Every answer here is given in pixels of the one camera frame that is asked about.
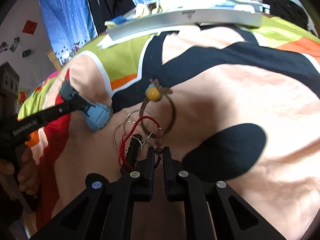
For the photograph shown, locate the grey flat box with cartoon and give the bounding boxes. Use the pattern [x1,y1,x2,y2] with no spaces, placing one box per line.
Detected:
[105,0,272,42]

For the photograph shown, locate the small green wall picture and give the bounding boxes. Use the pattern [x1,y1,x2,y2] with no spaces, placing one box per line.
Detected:
[9,37,20,53]

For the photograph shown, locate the silver ring bracelets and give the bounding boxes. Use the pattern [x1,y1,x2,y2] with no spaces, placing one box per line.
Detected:
[112,110,160,147]

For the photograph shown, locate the light wooden cabinet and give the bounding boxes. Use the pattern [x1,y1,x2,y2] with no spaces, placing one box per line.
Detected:
[46,49,63,70]

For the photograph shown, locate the sun wall decoration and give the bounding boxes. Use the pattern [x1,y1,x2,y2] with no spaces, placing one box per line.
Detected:
[16,89,32,104]

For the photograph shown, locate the person's left hand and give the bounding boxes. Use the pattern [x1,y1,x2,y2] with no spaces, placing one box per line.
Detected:
[0,146,40,198]

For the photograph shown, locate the colourful printed blanket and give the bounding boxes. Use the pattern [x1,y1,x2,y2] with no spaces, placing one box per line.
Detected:
[17,15,320,240]

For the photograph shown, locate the red square wall paper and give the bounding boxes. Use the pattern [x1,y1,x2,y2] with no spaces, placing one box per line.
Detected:
[22,20,38,35]

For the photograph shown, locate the black clothes pile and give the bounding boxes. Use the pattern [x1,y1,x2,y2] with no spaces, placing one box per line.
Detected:
[262,0,309,30]

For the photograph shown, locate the blue dotted curtain with figures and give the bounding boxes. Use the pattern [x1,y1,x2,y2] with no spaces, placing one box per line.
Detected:
[37,0,98,67]

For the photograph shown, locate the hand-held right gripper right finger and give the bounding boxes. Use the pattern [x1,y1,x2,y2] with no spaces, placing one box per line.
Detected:
[162,146,287,240]

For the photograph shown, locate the red bead bracelet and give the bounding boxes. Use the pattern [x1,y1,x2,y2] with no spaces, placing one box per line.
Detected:
[118,115,162,170]

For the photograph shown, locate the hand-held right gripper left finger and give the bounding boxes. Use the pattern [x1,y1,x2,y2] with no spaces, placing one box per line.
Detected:
[30,146,156,240]

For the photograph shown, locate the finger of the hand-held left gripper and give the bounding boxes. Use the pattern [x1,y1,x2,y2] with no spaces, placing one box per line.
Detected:
[37,99,87,128]

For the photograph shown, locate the dark bead bracelet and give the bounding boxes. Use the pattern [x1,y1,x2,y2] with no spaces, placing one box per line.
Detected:
[120,127,165,177]

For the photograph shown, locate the brown hair tie yellow bead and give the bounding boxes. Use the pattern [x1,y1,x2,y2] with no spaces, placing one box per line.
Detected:
[139,78,177,135]

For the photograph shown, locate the light blue wrist watch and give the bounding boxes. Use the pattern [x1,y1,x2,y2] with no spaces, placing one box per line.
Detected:
[59,76,113,132]

